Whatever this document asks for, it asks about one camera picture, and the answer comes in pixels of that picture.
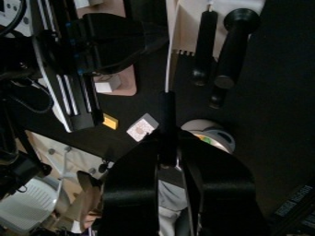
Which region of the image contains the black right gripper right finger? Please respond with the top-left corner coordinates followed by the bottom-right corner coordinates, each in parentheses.
top-left (177, 129), bottom-right (273, 236)

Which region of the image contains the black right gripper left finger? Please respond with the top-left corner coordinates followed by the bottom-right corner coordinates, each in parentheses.
top-left (97, 131), bottom-right (163, 236)

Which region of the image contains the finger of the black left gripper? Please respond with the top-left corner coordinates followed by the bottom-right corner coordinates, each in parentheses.
top-left (83, 13), bottom-right (169, 44)
top-left (87, 41), bottom-right (168, 76)

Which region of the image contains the beige wooden knife holder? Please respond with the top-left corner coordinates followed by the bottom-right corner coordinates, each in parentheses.
top-left (165, 0), bottom-right (268, 61)

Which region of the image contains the pink plastic tray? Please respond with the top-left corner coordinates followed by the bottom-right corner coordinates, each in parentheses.
top-left (75, 0), bottom-right (139, 97)

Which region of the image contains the white toy sushi block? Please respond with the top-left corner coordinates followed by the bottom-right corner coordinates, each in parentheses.
top-left (93, 74), bottom-right (123, 94)
top-left (73, 0), bottom-right (104, 9)

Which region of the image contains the grey cloth bundle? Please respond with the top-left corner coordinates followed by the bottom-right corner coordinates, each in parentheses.
top-left (157, 179), bottom-right (195, 236)

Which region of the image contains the brown cardboard piece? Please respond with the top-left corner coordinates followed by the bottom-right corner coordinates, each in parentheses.
top-left (53, 170), bottom-right (104, 232)

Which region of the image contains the yellow wooden block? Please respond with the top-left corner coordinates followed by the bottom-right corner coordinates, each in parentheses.
top-left (101, 112), bottom-right (120, 131)

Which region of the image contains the black box with white labels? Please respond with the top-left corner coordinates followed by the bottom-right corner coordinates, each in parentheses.
top-left (267, 183), bottom-right (315, 236)

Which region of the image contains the white speckled wooden block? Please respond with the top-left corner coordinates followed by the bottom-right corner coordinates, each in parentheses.
top-left (125, 112), bottom-right (161, 143)

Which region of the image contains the large white bowl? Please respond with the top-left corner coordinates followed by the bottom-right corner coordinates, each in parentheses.
top-left (180, 118), bottom-right (237, 155)

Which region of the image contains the white ribbed fan housing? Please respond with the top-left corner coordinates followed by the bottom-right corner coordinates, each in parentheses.
top-left (0, 176), bottom-right (61, 236)

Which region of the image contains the black handled knife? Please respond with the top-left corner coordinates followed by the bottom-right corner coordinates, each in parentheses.
top-left (189, 8), bottom-right (219, 88)
top-left (212, 7), bottom-right (261, 90)

